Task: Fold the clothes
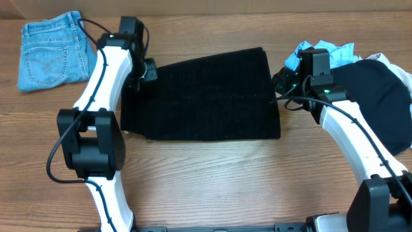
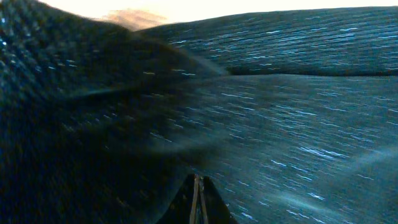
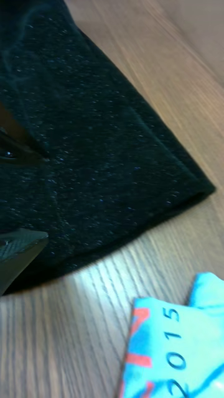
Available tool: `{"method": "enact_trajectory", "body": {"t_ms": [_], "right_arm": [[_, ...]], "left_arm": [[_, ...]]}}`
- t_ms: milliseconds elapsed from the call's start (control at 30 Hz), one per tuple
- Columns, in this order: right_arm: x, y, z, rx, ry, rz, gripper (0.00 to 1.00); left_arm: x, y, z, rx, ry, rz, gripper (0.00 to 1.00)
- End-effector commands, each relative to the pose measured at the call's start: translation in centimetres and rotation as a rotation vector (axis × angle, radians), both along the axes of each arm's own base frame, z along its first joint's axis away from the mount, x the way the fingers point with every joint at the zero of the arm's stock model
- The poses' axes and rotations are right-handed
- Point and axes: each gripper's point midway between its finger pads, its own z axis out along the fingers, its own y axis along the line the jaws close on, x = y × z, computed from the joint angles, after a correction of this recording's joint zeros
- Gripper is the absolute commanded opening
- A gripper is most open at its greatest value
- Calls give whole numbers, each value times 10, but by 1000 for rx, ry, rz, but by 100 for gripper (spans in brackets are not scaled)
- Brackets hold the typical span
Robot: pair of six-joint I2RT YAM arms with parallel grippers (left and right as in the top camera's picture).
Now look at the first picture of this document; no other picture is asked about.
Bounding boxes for light blue printed t-shirt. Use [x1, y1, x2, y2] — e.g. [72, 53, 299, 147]
[284, 40, 362, 71]

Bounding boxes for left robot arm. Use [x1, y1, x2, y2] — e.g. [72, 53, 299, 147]
[46, 16, 158, 231]

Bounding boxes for folded blue denim jeans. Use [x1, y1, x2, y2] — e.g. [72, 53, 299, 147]
[17, 11, 97, 92]

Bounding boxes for plain black cloth garment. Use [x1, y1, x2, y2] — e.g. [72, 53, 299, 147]
[331, 60, 411, 155]

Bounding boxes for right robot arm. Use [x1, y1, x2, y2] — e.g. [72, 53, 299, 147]
[274, 48, 411, 232]

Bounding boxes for white cloth garment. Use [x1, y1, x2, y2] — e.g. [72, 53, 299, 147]
[366, 53, 412, 122]

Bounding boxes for black sparkly knit garment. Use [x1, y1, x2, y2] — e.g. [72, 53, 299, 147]
[120, 47, 281, 141]

